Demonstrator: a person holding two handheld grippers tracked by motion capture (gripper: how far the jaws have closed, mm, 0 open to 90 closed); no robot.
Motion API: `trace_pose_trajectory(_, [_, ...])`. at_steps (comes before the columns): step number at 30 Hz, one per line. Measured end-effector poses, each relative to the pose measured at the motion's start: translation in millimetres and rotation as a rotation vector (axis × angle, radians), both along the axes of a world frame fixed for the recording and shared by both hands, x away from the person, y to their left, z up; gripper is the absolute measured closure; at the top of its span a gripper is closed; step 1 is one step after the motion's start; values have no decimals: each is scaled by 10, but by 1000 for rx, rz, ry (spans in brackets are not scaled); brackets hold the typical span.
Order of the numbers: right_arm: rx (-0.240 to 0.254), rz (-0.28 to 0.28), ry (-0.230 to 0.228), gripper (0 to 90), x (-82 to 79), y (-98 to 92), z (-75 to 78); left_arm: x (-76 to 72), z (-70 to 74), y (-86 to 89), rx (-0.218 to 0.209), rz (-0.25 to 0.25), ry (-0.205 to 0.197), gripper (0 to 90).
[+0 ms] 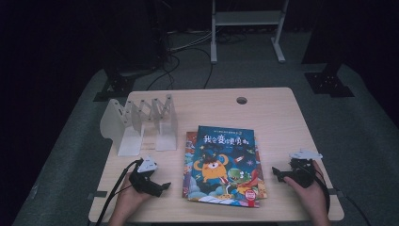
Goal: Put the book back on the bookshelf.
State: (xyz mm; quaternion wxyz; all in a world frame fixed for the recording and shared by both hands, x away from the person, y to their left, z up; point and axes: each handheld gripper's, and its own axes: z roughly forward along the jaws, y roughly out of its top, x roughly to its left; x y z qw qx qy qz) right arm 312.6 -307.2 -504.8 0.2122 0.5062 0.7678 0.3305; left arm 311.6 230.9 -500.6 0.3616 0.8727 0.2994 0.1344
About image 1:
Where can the person's right hand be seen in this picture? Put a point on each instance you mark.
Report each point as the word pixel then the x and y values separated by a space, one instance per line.
pixel 309 196

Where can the person's left hand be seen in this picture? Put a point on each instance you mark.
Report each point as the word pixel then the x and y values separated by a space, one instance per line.
pixel 131 201

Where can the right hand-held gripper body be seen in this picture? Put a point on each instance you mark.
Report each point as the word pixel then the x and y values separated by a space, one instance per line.
pixel 302 175

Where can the white metal stand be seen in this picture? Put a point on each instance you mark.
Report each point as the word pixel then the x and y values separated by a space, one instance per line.
pixel 247 17

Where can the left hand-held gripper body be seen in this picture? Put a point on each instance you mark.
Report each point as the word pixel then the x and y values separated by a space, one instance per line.
pixel 142 183

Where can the white expandable book rack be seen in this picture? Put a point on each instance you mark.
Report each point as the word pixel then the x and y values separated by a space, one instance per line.
pixel 131 125

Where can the black stand with base plate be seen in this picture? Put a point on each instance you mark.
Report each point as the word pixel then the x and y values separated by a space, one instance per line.
pixel 114 86
pixel 329 83

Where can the colourful animals picture book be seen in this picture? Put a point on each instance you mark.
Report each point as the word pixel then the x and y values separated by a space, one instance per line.
pixel 187 157

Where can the blue monster picture book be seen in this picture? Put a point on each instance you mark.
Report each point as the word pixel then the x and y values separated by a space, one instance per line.
pixel 224 166

